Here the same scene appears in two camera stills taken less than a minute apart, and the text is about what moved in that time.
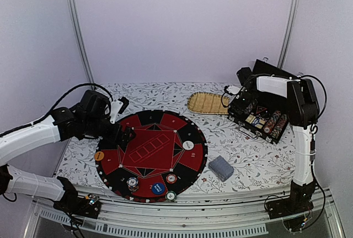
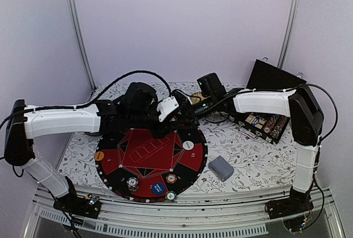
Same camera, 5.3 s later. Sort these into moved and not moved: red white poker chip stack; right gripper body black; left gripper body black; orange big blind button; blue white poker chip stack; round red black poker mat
Moved: right gripper body black; left gripper body black
Not moved: red white poker chip stack; orange big blind button; round red black poker mat; blue white poker chip stack
